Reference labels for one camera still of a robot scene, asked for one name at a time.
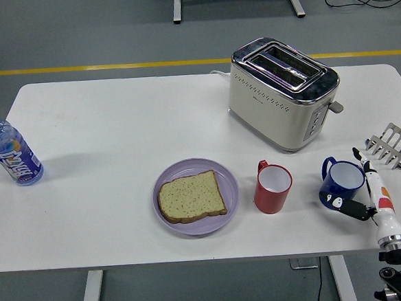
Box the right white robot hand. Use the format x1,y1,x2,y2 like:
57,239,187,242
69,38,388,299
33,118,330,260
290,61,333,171
315,144,401,248

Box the blue enamel cup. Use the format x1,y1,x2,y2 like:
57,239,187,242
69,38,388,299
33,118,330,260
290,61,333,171
316,153,368,212

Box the red enamel cup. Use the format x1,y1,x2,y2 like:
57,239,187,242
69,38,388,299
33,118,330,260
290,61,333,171
251,157,296,216

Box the brown bread slice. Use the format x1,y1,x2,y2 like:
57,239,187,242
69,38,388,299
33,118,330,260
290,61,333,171
155,169,229,226

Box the steel toast rack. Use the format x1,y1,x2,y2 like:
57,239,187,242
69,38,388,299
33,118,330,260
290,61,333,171
363,122,401,172

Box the white table leg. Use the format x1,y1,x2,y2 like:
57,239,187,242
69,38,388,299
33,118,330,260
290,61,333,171
328,254,359,301
76,269,106,301

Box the grey floor socket plate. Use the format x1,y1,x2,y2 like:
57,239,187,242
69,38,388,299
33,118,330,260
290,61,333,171
289,256,319,271

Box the cream chrome toaster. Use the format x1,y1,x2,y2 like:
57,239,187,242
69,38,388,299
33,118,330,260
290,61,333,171
223,32,347,158

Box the purple round plate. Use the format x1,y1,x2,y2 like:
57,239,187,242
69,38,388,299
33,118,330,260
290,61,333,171
149,155,244,240

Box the yellow floor tape line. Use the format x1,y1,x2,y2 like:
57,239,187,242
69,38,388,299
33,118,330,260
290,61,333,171
0,41,401,84

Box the blue-capped water bottle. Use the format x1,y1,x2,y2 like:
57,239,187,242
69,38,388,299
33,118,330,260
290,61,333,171
0,105,46,188

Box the black cable under table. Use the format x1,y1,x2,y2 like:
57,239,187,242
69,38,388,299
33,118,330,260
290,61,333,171
313,257,325,301

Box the white toaster cord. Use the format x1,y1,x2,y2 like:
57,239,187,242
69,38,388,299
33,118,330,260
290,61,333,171
209,69,231,82

